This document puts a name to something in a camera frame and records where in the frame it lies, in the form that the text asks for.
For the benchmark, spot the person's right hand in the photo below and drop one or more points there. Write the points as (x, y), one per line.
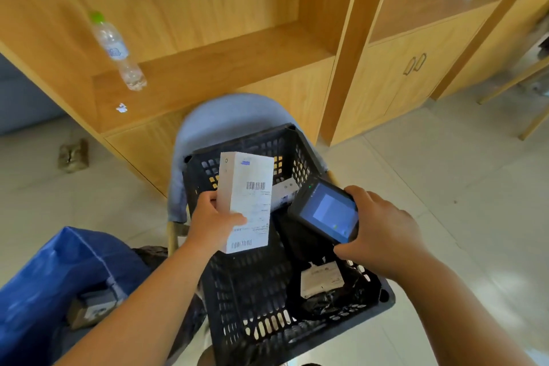
(386, 232)

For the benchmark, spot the person's left hand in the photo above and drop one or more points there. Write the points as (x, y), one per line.
(208, 224)

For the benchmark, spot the person's left thumb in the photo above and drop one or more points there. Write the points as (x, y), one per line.
(233, 220)

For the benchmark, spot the person's right thumb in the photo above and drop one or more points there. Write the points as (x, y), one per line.
(345, 248)

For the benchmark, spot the white labelled box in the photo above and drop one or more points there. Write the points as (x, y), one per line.
(248, 200)

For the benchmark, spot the black handheld scanner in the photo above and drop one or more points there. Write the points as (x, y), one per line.
(326, 209)

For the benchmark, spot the person's left forearm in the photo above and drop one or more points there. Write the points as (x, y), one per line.
(141, 314)

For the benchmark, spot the person's right forearm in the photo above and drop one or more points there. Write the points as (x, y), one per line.
(463, 314)

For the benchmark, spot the black plastic parcel bag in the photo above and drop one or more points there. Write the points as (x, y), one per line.
(330, 293)

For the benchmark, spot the small white box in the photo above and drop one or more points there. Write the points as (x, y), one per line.
(284, 192)

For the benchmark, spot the black plastic crate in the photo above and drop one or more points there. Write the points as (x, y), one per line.
(266, 275)

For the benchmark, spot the grey chair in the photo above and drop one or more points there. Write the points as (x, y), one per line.
(214, 130)

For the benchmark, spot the crumpled white paper scrap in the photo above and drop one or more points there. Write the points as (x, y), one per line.
(122, 108)

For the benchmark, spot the brown cardboard parcel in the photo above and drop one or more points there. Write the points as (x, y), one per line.
(91, 309)

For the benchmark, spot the small brown block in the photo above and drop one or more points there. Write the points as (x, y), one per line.
(73, 155)

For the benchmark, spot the wooden shelf cabinet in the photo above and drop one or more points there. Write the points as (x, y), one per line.
(180, 48)

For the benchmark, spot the blue woven bag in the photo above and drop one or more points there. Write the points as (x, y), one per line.
(47, 288)

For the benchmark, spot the clear plastic water bottle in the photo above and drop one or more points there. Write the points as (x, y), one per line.
(116, 52)

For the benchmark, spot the wooden cabinet with doors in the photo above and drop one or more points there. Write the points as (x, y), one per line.
(420, 44)

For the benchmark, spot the wooden chair legs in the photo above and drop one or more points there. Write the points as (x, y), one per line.
(521, 91)

